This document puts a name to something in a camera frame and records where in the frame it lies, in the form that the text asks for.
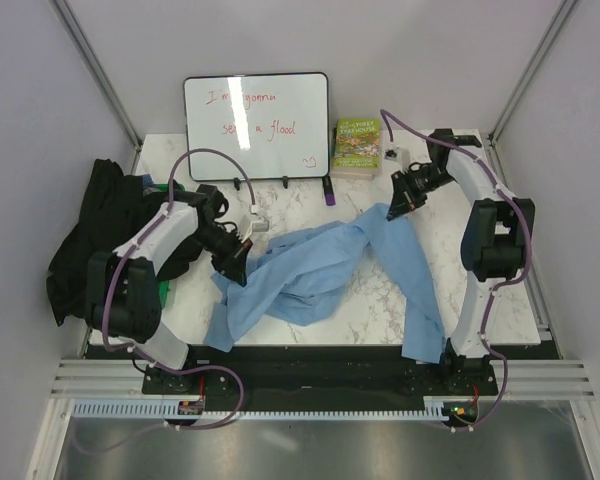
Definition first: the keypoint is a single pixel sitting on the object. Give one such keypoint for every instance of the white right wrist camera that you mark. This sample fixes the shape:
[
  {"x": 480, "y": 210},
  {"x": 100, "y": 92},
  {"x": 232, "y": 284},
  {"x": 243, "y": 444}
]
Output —
[{"x": 399, "y": 155}]

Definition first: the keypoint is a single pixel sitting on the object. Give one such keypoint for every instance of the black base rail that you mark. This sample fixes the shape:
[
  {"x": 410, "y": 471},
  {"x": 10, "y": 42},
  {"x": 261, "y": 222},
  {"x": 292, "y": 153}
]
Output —
[{"x": 321, "y": 376}]

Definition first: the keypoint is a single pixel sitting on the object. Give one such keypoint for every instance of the green treehouse book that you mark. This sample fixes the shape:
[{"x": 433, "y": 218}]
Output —
[{"x": 356, "y": 149}]

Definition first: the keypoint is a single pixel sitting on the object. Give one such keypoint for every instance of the right aluminium frame post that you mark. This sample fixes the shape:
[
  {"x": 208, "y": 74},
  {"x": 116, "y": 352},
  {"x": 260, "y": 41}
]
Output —
[{"x": 541, "y": 52}]

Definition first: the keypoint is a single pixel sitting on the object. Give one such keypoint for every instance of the green plastic bin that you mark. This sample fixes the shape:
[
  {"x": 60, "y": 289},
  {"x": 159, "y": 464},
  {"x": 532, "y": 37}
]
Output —
[{"x": 166, "y": 295}]

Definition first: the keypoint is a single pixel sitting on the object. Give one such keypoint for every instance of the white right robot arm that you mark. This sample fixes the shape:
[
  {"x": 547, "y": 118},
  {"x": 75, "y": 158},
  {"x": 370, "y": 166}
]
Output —
[{"x": 495, "y": 249}]

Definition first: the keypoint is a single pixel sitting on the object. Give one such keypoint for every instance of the aluminium frame post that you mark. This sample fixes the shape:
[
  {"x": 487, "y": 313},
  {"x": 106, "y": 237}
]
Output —
[
  {"x": 541, "y": 52},
  {"x": 71, "y": 24}
]

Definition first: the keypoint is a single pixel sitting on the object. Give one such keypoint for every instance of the left aluminium frame post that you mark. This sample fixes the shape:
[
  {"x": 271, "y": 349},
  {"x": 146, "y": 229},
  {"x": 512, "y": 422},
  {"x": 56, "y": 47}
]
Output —
[{"x": 71, "y": 24}]

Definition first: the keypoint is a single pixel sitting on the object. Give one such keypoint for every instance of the light blue long sleeve shirt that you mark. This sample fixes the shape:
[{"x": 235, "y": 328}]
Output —
[{"x": 303, "y": 275}]

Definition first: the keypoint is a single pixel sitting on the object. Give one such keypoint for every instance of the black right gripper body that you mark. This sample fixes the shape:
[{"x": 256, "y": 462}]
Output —
[{"x": 416, "y": 185}]

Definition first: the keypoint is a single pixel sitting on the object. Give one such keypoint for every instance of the small whiteboard with stand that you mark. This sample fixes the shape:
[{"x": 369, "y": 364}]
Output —
[{"x": 274, "y": 126}]

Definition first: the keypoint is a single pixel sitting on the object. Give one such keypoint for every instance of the white slotted cable duct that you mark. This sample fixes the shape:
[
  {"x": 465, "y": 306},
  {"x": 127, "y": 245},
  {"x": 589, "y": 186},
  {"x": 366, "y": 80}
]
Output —
[{"x": 186, "y": 408}]

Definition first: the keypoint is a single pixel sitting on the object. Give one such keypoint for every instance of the black long sleeve shirt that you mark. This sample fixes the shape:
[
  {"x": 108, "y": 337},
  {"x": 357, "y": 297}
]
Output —
[{"x": 114, "y": 208}]

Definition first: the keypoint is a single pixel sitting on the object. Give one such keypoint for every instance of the purple marker pen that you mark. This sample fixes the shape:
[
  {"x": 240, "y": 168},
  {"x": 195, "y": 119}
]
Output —
[{"x": 328, "y": 191}]

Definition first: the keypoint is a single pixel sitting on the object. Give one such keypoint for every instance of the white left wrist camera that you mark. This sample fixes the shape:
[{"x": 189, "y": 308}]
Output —
[{"x": 252, "y": 222}]

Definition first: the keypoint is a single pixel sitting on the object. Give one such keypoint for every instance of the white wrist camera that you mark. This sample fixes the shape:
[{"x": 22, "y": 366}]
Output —
[
  {"x": 399, "y": 155},
  {"x": 252, "y": 222}
]

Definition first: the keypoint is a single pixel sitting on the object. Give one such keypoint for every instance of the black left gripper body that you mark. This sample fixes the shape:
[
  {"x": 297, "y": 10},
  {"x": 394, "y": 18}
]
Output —
[{"x": 227, "y": 247}]

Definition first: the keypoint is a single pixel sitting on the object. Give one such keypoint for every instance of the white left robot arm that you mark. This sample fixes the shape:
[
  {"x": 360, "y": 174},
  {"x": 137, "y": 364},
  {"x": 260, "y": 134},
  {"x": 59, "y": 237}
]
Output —
[{"x": 122, "y": 291}]

